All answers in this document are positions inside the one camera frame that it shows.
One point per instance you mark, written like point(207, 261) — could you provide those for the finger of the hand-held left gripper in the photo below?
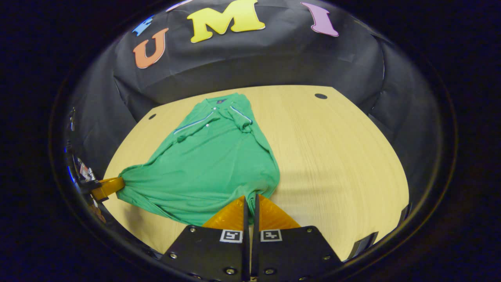
point(107, 188)

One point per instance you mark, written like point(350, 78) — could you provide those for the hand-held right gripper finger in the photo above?
point(246, 243)
point(256, 243)

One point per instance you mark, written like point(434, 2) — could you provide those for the black table edge fitting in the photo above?
point(405, 214)
point(364, 243)

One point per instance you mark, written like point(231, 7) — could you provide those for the green T-shirt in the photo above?
point(211, 164)

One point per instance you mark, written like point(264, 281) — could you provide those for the white red striped object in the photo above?
point(84, 171)

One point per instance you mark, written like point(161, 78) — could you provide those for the black backdrop cloth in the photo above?
point(254, 58)

